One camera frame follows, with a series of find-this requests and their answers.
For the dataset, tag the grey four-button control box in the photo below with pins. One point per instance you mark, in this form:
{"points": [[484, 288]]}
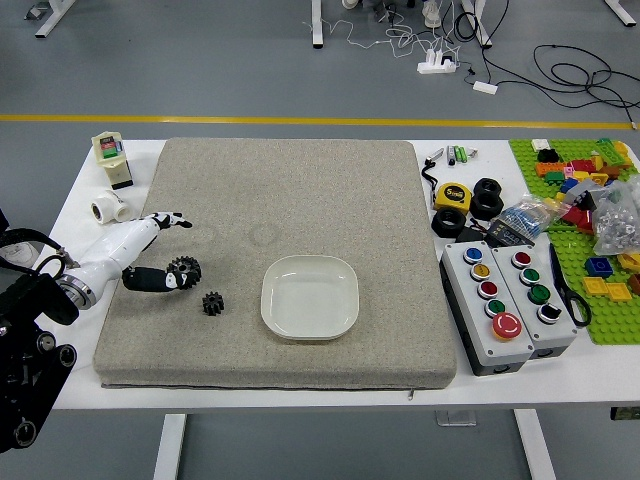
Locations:
{"points": [[537, 310]]}

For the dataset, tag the small black gear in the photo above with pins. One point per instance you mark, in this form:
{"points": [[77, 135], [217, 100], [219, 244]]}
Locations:
{"points": [[212, 304]]}

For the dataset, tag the white power adapter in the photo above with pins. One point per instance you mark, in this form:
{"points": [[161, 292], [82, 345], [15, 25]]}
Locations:
{"points": [[485, 87]]}

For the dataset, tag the big black gear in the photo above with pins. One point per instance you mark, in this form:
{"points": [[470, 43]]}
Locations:
{"points": [[189, 267]]}

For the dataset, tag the plastic bag of blue parts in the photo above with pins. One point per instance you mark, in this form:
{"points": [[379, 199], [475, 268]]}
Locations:
{"points": [[525, 217]]}

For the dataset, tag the black scissors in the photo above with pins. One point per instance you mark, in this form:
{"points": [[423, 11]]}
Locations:
{"points": [[562, 280]]}

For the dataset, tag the clear under-table bracket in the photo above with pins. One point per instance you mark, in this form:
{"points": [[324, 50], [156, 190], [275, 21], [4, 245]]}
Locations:
{"points": [[455, 418]]}

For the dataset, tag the big black hex nut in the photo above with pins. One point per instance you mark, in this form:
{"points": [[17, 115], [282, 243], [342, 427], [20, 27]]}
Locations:
{"points": [[487, 206], [448, 223], [487, 186]]}

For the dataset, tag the grey-brown mat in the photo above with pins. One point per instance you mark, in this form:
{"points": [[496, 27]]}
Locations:
{"points": [[300, 200]]}

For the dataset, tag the white power strip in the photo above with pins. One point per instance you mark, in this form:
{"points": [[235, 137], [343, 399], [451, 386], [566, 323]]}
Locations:
{"points": [[436, 64]]}

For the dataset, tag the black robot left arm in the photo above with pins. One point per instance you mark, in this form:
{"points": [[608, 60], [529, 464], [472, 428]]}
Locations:
{"points": [[25, 325]]}

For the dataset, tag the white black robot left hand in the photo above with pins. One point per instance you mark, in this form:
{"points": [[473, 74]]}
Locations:
{"points": [[107, 250]]}

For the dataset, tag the green brick baseplate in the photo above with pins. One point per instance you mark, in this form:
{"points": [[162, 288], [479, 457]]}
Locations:
{"points": [[570, 260]]}

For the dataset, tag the white pipe tee fitting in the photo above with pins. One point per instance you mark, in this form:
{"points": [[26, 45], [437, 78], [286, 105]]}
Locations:
{"points": [[107, 207]]}

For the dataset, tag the cream switch box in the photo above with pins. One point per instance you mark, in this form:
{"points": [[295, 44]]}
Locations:
{"points": [[111, 157]]}

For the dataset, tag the white background desk leg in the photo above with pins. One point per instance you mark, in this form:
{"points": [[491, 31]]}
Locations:
{"points": [[480, 22], [52, 17], [319, 22], [622, 10]]}

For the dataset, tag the white table leg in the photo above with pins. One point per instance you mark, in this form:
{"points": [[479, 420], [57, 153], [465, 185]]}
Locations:
{"points": [[170, 445], [535, 445]]}

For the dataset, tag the plastic bag of silver nuts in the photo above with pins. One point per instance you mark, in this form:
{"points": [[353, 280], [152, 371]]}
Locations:
{"points": [[615, 225]]}

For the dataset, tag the white square dish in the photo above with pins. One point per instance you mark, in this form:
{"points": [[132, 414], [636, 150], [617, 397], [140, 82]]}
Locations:
{"points": [[310, 297]]}

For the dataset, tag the red toy brick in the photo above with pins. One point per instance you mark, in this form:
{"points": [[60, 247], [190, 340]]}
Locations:
{"points": [[577, 217]]}

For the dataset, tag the green battery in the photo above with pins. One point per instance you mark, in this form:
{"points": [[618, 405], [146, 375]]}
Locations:
{"points": [[466, 154], [458, 153]]}

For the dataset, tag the yellow tape measure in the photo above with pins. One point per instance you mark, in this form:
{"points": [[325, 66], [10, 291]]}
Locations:
{"points": [[452, 196]]}

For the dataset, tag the black display module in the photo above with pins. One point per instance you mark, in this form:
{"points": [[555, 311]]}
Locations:
{"points": [[510, 234]]}

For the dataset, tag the black white battery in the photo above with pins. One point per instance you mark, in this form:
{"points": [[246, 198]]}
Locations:
{"points": [[450, 155]]}

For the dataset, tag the yellow toy plate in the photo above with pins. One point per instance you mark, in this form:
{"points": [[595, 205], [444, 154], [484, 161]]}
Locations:
{"points": [[595, 286], [618, 291]]}

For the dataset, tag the blue toy brick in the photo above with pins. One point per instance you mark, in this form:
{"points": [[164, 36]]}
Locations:
{"points": [[599, 266]]}

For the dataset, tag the grey five-button control box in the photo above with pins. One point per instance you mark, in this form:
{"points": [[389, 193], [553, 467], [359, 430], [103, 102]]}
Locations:
{"points": [[480, 310]]}

